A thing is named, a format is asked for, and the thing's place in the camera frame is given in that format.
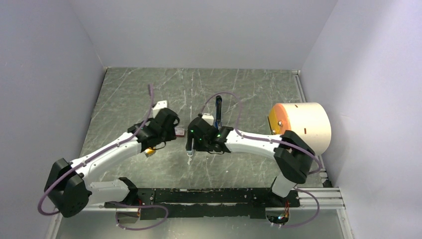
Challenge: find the red white staple box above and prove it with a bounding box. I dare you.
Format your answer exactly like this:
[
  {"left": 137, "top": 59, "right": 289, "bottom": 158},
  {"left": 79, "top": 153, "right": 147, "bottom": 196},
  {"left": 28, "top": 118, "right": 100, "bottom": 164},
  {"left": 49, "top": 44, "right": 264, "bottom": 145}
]
[{"left": 175, "top": 128, "right": 185, "bottom": 137}]

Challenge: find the yellow capped glue stick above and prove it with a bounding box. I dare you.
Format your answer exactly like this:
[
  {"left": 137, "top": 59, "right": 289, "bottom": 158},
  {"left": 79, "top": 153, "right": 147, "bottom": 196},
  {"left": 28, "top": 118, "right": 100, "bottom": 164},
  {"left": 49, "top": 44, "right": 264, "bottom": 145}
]
[{"left": 186, "top": 138, "right": 195, "bottom": 157}]

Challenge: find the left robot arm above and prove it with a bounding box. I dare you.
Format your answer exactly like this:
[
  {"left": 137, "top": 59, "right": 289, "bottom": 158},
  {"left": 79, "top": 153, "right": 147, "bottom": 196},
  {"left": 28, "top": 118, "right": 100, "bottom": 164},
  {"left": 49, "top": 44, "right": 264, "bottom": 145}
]
[{"left": 38, "top": 108, "right": 179, "bottom": 218}]

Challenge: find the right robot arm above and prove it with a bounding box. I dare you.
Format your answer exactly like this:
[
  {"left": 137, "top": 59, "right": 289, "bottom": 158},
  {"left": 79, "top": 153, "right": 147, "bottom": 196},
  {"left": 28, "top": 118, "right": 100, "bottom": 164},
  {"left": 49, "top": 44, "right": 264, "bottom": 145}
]
[{"left": 186, "top": 115, "right": 317, "bottom": 206}]

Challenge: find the white cylinder with coloured lid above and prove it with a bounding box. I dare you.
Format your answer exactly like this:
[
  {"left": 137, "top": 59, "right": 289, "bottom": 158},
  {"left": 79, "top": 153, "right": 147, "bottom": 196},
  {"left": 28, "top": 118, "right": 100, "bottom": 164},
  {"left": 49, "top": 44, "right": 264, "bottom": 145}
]
[{"left": 267, "top": 103, "right": 331, "bottom": 156}]

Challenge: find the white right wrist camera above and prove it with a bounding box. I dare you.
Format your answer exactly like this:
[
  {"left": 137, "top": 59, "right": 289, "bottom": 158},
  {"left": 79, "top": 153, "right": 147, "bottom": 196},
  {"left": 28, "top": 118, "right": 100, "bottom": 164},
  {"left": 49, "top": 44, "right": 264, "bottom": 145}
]
[{"left": 202, "top": 113, "right": 214, "bottom": 126}]

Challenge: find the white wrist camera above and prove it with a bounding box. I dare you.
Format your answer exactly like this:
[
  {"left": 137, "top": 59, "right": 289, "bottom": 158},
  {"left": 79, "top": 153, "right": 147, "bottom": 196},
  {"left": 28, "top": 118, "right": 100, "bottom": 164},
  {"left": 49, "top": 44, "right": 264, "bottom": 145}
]
[
  {"left": 202, "top": 113, "right": 214, "bottom": 126},
  {"left": 152, "top": 100, "right": 168, "bottom": 118}
]

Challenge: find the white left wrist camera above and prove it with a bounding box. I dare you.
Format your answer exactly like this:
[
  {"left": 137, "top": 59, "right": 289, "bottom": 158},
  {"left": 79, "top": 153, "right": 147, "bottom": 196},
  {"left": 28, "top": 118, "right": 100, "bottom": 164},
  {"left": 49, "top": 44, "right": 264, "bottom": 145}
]
[{"left": 152, "top": 100, "right": 168, "bottom": 118}]

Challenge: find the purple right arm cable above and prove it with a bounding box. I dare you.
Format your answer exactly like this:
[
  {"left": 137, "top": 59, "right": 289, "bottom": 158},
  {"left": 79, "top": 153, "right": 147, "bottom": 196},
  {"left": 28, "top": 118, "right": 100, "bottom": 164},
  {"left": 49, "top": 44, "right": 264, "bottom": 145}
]
[{"left": 199, "top": 92, "right": 324, "bottom": 229}]

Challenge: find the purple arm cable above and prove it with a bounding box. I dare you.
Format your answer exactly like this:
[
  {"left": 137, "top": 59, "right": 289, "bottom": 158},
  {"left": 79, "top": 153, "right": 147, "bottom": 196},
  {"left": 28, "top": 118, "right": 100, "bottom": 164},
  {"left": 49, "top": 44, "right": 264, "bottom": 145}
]
[
  {"left": 37, "top": 84, "right": 169, "bottom": 231},
  {"left": 199, "top": 92, "right": 324, "bottom": 229}
]

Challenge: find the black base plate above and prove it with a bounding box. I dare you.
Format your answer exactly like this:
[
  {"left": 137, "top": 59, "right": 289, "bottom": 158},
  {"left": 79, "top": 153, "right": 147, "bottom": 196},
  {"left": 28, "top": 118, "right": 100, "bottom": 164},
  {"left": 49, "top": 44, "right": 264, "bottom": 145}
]
[{"left": 122, "top": 188, "right": 301, "bottom": 220}]

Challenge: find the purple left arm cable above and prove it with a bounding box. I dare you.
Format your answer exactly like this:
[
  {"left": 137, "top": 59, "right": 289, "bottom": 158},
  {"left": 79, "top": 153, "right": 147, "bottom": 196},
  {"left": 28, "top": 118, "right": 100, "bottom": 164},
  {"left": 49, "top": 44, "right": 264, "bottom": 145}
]
[{"left": 37, "top": 84, "right": 169, "bottom": 231}]

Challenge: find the aluminium rail frame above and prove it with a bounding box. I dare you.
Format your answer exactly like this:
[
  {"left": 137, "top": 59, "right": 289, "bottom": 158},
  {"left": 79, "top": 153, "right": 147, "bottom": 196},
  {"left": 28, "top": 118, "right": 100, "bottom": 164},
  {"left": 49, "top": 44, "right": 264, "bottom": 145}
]
[{"left": 44, "top": 68, "right": 352, "bottom": 239}]

